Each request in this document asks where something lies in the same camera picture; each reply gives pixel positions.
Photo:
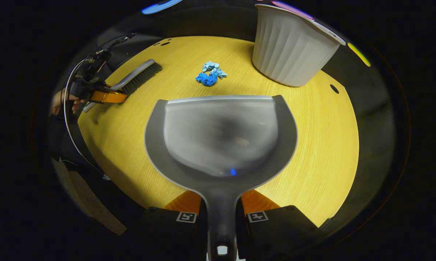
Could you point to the light blue paper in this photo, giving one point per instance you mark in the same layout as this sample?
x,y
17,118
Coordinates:
x,y
210,66
219,73

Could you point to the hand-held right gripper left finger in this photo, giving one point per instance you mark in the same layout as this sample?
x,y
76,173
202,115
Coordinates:
x,y
167,235

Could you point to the yellow wooden desktop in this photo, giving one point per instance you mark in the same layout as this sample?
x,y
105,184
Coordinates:
x,y
323,145

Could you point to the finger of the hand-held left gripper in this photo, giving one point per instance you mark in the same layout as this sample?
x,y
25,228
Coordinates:
x,y
111,97

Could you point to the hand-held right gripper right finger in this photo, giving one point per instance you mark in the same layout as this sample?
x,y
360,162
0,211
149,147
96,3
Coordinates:
x,y
276,235

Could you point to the grey dustpan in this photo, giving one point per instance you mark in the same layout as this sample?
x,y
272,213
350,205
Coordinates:
x,y
221,134

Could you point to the white ribbed garbage bin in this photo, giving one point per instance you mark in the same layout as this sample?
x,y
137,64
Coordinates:
x,y
290,47

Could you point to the small grey broom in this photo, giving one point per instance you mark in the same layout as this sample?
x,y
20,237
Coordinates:
x,y
138,77

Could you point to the dark blue paper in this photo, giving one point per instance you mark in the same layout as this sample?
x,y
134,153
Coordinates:
x,y
206,79

